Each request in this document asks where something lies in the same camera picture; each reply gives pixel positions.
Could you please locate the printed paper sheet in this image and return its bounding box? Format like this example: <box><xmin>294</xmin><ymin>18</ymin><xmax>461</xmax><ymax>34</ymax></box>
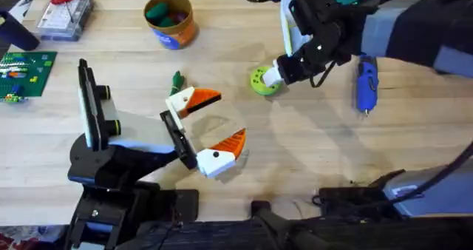
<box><xmin>8</xmin><ymin>0</ymin><xmax>53</xmax><ymax>22</ymax></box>

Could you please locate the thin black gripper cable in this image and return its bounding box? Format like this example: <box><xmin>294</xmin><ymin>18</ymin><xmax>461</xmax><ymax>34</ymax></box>
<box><xmin>308</xmin><ymin>60</ymin><xmax>338</xmax><ymax>89</ymax></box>

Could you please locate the blue electric screwdriver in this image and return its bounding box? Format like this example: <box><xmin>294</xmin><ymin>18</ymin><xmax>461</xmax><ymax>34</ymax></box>
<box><xmin>355</xmin><ymin>54</ymin><xmax>380</xmax><ymax>116</ymax></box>

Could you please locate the green board with toy blocks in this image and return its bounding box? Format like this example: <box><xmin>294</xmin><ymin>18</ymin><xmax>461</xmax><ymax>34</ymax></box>
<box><xmin>0</xmin><ymin>50</ymin><xmax>58</xmax><ymax>104</ymax></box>

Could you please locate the left wrist upright black plate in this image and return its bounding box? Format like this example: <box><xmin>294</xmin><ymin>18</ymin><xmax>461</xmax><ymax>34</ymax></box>
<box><xmin>76</xmin><ymin>58</ymin><xmax>123</xmax><ymax>152</ymax></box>

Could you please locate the dark blue cylinder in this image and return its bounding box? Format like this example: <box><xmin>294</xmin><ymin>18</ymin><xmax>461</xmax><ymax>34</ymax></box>
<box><xmin>0</xmin><ymin>8</ymin><xmax>41</xmax><ymax>53</ymax></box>

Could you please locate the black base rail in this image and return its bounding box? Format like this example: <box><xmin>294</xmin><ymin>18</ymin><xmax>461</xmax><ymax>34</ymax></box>
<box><xmin>62</xmin><ymin>214</ymin><xmax>473</xmax><ymax>250</ymax></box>

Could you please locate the orange tub with toys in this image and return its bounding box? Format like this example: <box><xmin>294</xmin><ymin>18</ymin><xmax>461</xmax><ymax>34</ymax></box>
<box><xmin>143</xmin><ymin>0</ymin><xmax>200</xmax><ymax>51</ymax></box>

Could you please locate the right wrist upright pale plate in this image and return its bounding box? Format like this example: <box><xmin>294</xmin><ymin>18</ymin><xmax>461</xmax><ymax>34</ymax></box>
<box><xmin>279</xmin><ymin>0</ymin><xmax>313</xmax><ymax>57</ymax></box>

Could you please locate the clear plastic tool box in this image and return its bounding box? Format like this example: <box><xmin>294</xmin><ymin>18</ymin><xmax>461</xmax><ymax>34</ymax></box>
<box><xmin>34</xmin><ymin>0</ymin><xmax>94</xmax><ymax>42</ymax></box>

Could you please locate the green disc with holes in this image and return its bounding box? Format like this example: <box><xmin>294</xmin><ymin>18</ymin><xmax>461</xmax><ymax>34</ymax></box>
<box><xmin>249</xmin><ymin>65</ymin><xmax>284</xmax><ymax>97</ymax></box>

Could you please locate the green vegetable toy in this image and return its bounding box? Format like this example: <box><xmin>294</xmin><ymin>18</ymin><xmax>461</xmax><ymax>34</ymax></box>
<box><xmin>169</xmin><ymin>70</ymin><xmax>186</xmax><ymax>98</ymax></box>

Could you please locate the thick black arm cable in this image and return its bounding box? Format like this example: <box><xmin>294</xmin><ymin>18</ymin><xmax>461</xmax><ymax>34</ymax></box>
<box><xmin>312</xmin><ymin>141</ymin><xmax>473</xmax><ymax>207</ymax></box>

